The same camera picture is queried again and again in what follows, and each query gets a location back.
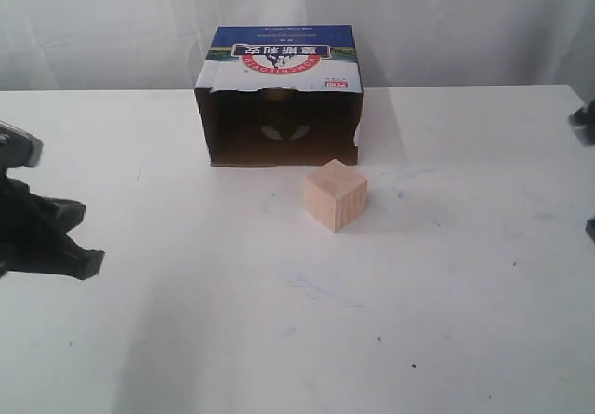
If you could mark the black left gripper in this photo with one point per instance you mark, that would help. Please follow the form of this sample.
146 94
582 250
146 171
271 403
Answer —
27 222

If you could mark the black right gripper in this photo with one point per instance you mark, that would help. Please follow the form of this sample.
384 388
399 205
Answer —
590 229

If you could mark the light wooden cube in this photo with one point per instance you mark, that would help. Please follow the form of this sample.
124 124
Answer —
335 195

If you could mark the blue white cardboard box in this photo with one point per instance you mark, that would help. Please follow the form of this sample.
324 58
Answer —
272 96

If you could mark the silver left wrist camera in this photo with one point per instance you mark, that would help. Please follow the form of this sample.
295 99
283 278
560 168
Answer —
18 148

